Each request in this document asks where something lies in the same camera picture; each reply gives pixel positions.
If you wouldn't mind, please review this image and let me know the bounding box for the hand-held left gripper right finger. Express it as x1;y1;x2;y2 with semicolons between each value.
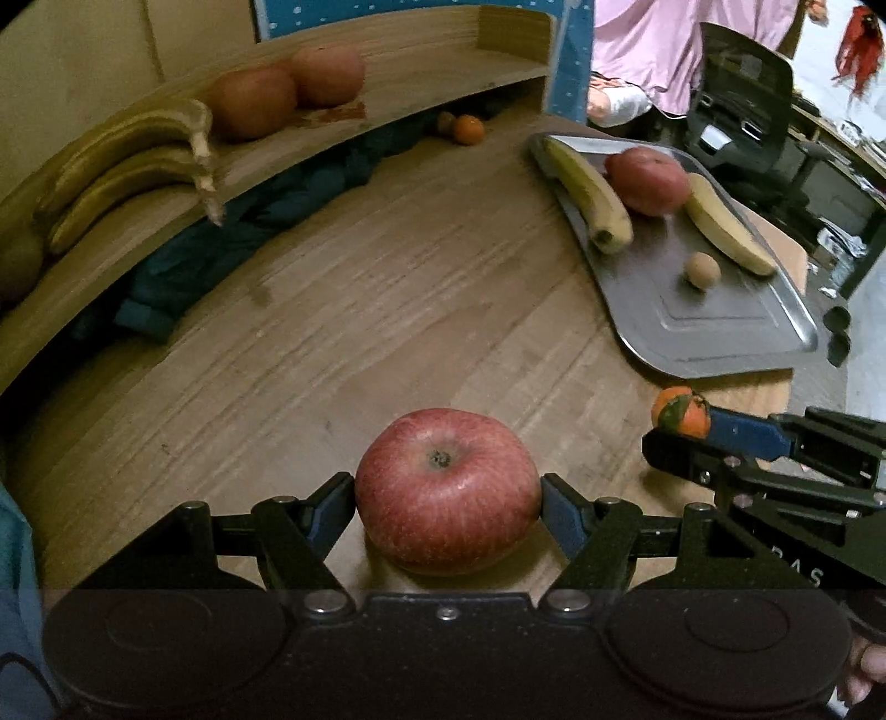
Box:
538;474;786;617

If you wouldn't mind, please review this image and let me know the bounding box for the yellow banana green tip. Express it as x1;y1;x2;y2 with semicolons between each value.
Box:
545;137;635;255

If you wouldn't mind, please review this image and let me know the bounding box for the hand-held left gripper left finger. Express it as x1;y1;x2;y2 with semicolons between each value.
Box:
76;472;358;617

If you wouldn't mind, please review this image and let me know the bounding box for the person's right hand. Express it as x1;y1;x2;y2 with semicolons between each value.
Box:
836;633;886;708

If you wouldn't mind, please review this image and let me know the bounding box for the large red apple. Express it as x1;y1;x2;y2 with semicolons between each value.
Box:
354;408;544;578

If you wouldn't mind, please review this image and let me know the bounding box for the black office chair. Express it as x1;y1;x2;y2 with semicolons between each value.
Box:
684;20;835;217

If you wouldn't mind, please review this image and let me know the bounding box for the dark teal cloth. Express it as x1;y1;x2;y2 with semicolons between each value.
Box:
112;97;517;345

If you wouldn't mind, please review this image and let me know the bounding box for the dull red apple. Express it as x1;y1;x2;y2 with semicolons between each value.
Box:
605;145;692;218

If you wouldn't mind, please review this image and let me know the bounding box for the metal tray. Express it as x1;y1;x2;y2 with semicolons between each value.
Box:
529;131;821;381

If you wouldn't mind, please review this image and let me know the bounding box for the dark brown kiwi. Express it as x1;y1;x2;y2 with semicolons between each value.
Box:
0;227;47;307

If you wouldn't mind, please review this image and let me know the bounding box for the red hanging decoration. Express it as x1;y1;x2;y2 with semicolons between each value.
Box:
834;7;886;99

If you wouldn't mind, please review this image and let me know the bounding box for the ripe banana bunch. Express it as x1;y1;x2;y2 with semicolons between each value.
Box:
34;98;226;259

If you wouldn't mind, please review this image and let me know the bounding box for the pale yellow banana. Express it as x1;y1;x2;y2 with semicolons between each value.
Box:
684;173;779;277

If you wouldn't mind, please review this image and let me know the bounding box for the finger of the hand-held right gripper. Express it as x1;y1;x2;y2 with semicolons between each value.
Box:
641;428;886;515
709;407;886;487

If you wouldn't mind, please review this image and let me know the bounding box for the orange-red apple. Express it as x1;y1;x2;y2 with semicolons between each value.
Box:
206;65;301;143
290;43;367;109

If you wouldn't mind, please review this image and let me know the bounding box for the white cloth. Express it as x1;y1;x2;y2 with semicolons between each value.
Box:
588;73;656;130

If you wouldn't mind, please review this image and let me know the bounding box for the small brown kiwi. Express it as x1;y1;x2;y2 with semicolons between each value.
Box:
685;251;723;289

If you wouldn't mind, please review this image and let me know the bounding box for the blue dotted board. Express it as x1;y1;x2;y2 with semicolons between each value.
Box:
253;0;597;127

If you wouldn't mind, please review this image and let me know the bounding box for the pink curtain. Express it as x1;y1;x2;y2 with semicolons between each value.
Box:
591;0;812;116

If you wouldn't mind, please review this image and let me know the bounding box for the wooden desk shelf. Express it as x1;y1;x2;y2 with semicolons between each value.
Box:
0;3;559;397

